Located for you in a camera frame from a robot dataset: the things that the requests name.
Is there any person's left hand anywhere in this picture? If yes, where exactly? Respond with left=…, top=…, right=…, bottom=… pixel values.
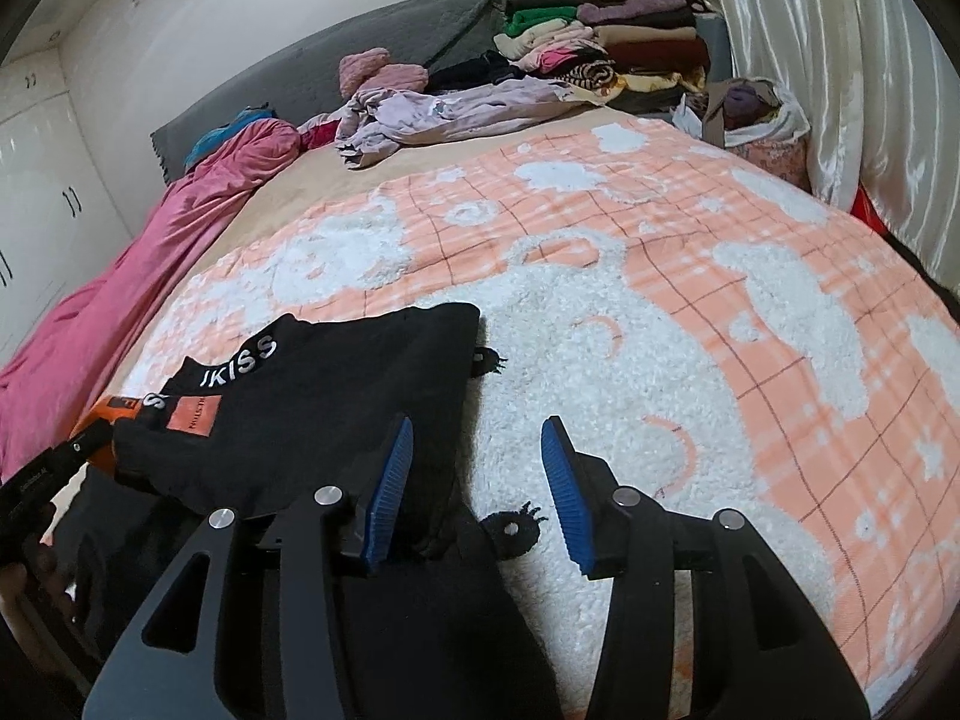
left=2, top=544, right=75, bottom=674

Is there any blue cloth on pillow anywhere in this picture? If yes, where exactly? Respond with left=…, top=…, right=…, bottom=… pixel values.
left=184, top=106, right=275, bottom=172

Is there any red garment near headboard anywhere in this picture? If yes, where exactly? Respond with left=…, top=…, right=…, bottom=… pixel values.
left=298, top=119, right=338, bottom=151

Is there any bag with purple clothes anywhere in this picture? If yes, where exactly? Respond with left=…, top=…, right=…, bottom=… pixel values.
left=672, top=78, right=811, bottom=190

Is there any pink velvet duvet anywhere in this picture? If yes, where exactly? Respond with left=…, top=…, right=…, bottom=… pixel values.
left=2, top=117, right=301, bottom=479

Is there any grey headboard cover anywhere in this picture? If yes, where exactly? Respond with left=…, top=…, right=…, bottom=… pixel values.
left=151, top=0, right=503, bottom=184

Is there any orange white plush blanket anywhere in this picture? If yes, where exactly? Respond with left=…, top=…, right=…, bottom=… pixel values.
left=112, top=119, right=958, bottom=712

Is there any stack of folded clothes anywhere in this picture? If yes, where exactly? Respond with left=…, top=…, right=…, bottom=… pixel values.
left=425, top=0, right=732, bottom=115

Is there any white satin curtain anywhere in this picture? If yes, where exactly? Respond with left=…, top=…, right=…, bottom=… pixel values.
left=708, top=0, right=958, bottom=289

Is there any black IKISS sweater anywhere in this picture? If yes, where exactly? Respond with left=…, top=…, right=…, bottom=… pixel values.
left=53, top=302, right=560, bottom=718

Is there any pink fuzzy knit item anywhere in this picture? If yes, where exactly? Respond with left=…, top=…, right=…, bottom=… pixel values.
left=338, top=47, right=428, bottom=99

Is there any white wardrobe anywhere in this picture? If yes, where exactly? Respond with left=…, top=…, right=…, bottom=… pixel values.
left=0, top=49, right=130, bottom=361

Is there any lilac crumpled garment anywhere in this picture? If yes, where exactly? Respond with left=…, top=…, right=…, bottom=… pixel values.
left=334, top=76, right=587, bottom=169

